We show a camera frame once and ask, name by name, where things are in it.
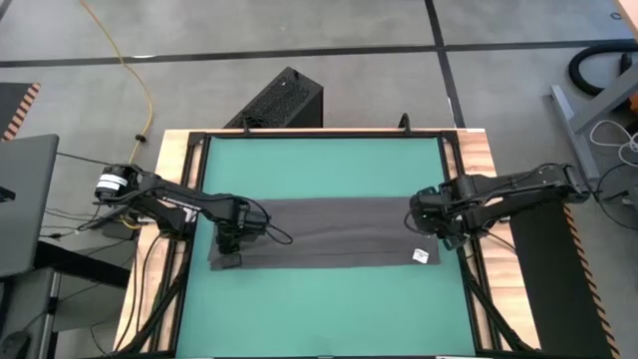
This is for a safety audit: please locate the grey towel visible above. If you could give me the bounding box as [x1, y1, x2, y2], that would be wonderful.
[207, 196, 442, 272]

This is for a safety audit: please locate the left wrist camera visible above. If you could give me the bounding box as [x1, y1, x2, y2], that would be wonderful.
[244, 208, 271, 233]

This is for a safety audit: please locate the wooden table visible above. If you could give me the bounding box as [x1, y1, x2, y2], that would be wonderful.
[113, 128, 542, 359]

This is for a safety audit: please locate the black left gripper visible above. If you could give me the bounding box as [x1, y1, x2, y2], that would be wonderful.
[213, 199, 249, 270]

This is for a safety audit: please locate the white cable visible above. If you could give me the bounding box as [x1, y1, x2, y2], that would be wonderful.
[589, 119, 638, 169]

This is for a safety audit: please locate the yellow cable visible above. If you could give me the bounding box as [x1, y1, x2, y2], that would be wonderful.
[79, 0, 154, 166]

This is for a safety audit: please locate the green table mat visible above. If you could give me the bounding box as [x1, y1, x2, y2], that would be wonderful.
[174, 137, 478, 358]

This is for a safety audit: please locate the black hose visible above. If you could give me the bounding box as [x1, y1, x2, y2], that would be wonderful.
[567, 42, 638, 97]

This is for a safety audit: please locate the black table frame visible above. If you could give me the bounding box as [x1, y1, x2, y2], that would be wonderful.
[119, 130, 537, 359]

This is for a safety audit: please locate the grey metal desk leg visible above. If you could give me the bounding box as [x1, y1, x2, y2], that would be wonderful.
[550, 74, 638, 180]

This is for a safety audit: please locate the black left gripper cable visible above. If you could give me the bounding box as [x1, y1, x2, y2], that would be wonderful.
[248, 196, 294, 246]

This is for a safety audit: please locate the black floor cable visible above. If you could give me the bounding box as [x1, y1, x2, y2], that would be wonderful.
[595, 164, 638, 231]

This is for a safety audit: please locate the black computer tower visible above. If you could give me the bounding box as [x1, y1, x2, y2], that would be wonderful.
[223, 66, 324, 130]

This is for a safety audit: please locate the black hazard-striped floor mat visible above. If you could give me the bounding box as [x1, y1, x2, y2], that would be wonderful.
[0, 82, 41, 143]
[500, 188, 622, 359]

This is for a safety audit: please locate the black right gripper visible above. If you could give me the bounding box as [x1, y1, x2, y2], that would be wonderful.
[409, 182, 470, 250]

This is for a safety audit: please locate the black computer mouse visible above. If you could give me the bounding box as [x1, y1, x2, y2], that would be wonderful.
[0, 331, 31, 359]

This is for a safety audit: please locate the grey side table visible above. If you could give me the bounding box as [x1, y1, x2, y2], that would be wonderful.
[0, 133, 60, 278]

